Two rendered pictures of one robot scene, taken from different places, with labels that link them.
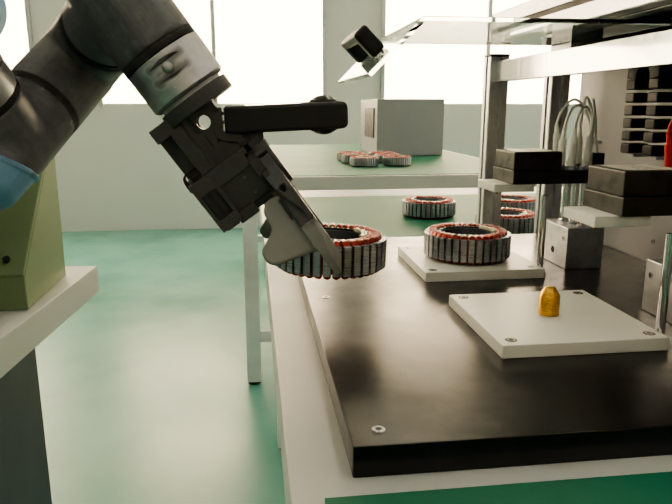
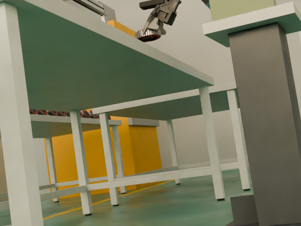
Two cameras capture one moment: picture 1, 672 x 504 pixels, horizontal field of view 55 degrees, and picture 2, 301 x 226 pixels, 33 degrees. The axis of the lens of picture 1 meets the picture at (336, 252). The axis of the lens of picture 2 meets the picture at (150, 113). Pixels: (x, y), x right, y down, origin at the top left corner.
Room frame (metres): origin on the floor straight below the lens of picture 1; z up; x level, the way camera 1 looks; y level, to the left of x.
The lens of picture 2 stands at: (2.61, 0.92, 0.30)
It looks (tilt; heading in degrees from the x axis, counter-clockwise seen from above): 5 degrees up; 206
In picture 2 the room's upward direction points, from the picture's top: 8 degrees counter-clockwise
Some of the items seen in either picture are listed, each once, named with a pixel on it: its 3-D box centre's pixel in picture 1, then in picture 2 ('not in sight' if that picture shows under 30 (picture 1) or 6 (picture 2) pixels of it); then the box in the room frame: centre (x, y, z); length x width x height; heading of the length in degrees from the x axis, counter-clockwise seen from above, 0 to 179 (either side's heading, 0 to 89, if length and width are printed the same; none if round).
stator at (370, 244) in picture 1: (330, 249); (148, 35); (0.63, 0.01, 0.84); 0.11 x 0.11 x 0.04
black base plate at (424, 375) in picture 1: (512, 299); not in sight; (0.71, -0.20, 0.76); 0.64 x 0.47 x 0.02; 7
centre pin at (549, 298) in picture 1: (549, 300); not in sight; (0.59, -0.20, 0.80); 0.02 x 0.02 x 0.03
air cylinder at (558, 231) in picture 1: (570, 242); not in sight; (0.84, -0.32, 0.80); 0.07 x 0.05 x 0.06; 7
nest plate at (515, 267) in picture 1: (465, 260); not in sight; (0.83, -0.17, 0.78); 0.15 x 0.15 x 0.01; 7
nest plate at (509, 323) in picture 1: (547, 319); not in sight; (0.59, -0.20, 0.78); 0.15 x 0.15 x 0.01; 7
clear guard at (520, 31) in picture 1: (482, 56); not in sight; (0.82, -0.18, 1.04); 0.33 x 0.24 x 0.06; 97
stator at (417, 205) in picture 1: (428, 206); not in sight; (1.34, -0.20, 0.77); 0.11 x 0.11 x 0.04
